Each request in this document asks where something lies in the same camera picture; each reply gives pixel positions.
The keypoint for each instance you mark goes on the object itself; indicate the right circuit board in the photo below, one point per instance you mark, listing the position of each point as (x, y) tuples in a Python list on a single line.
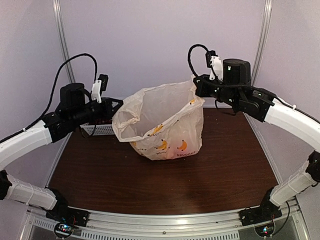
[(265, 231)]

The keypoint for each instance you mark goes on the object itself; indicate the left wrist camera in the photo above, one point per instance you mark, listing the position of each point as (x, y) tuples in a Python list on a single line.
[(99, 86)]

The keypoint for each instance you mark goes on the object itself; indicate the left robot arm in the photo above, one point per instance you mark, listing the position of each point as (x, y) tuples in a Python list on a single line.
[(77, 107)]

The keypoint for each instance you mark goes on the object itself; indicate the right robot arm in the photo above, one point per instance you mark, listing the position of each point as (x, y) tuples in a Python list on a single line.
[(230, 82)]

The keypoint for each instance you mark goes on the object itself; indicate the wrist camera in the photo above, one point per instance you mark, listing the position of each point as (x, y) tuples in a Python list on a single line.
[(99, 86), (214, 63)]

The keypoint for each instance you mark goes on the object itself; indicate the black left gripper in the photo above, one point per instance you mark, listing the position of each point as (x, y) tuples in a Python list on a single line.
[(107, 106)]

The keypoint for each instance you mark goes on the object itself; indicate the aluminium front rail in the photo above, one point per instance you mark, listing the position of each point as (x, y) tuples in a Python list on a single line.
[(223, 225)]

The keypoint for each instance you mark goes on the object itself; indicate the banana print plastic bag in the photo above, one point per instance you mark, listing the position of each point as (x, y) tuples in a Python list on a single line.
[(155, 119)]

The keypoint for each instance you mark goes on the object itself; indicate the right aluminium corner post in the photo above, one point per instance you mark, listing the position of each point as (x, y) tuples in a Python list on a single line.
[(264, 31)]

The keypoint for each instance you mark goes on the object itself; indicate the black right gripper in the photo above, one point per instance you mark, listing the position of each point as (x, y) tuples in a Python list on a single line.
[(202, 90)]

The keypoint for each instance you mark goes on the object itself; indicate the aluminium corner post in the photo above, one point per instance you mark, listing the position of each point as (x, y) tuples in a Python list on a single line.
[(264, 31), (57, 11)]

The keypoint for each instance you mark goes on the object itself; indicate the dark red grape bunch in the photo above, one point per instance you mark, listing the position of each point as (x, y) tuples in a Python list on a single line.
[(104, 122)]

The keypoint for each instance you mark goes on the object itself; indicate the pink peach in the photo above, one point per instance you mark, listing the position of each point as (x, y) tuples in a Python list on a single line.
[(171, 154)]

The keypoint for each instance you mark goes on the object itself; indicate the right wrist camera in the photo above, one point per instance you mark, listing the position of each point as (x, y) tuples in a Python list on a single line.
[(214, 63)]

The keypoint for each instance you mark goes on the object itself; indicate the circuit board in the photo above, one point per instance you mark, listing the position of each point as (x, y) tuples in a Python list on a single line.
[(265, 231), (62, 230)]

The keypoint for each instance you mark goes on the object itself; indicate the left circuit board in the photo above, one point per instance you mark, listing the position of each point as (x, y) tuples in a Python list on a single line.
[(62, 230)]

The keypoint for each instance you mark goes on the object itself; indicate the white perforated plastic basket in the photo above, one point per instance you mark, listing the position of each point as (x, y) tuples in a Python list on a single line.
[(98, 130)]

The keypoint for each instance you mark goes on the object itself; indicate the left aluminium corner post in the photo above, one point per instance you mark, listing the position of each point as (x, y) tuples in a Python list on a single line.
[(57, 11)]

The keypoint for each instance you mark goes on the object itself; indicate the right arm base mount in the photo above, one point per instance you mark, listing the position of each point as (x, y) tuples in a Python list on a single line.
[(255, 215)]

